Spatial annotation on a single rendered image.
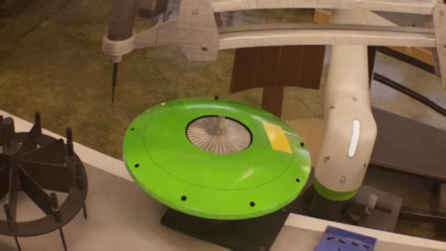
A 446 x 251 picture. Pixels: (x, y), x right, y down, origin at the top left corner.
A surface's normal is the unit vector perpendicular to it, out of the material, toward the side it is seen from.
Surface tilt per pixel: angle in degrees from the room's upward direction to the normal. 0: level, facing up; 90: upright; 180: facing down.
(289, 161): 21
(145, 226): 0
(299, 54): 90
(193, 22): 90
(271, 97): 81
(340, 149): 89
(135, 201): 0
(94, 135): 0
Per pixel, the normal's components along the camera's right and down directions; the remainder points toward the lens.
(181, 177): -0.04, -0.61
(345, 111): -0.05, -0.85
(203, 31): -0.08, 0.54
